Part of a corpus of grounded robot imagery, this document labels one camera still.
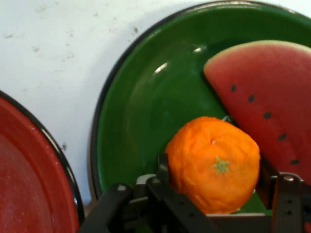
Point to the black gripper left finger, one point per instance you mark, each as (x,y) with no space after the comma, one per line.
(170,208)

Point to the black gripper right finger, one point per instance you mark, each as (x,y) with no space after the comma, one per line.
(289,201)

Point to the red plate with black rim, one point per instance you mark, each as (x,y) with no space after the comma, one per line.
(29,174)

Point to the orange toy mandarin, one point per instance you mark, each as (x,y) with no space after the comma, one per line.
(211,165)

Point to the green plate with black rim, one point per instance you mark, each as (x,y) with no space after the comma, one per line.
(150,102)

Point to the toy watermelon slice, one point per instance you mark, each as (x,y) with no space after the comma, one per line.
(267,87)

